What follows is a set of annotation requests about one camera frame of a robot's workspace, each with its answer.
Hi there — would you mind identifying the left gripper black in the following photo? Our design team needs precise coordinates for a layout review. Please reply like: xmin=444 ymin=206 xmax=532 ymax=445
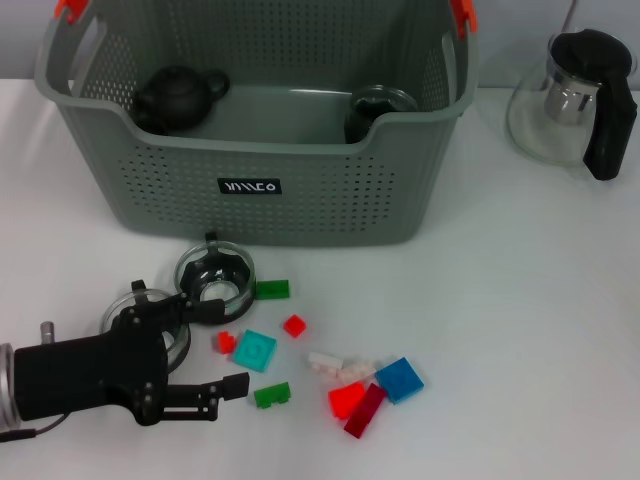
xmin=14 ymin=293 xmax=250 ymax=427

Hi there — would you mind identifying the grey-green perforated storage bin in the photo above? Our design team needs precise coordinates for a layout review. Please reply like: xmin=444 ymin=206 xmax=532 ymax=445
xmin=32 ymin=0 xmax=479 ymax=249

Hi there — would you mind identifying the teal square toy plate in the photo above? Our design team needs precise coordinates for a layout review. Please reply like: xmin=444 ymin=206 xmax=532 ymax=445
xmin=230 ymin=328 xmax=278 ymax=374

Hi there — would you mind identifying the green toy brick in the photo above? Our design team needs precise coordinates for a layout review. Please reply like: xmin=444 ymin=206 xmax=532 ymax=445
xmin=254 ymin=278 xmax=291 ymax=301
xmin=252 ymin=381 xmax=292 ymax=410

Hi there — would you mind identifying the small red square brick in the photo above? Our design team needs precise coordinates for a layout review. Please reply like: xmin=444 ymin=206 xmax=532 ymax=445
xmin=282 ymin=313 xmax=307 ymax=340

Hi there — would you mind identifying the bright red toy brick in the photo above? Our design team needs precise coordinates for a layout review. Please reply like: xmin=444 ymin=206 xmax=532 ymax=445
xmin=327 ymin=380 xmax=369 ymax=420

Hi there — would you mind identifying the dark red flat brick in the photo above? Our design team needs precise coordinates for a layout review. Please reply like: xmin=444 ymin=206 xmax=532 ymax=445
xmin=342 ymin=382 xmax=387 ymax=440

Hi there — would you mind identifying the blue square toy plate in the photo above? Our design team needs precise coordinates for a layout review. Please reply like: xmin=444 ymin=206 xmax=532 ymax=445
xmin=373 ymin=355 xmax=425 ymax=405

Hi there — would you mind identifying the black clay teapot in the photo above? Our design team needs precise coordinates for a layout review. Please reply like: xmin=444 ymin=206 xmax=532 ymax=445
xmin=130 ymin=64 xmax=231 ymax=137

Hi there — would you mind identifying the glass coffee pot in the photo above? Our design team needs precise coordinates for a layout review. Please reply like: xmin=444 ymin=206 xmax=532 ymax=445
xmin=505 ymin=28 xmax=639 ymax=182

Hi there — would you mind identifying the orange bin handle clip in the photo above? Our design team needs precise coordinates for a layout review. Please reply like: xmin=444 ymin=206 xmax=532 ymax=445
xmin=449 ymin=0 xmax=476 ymax=39
xmin=53 ymin=0 xmax=91 ymax=24

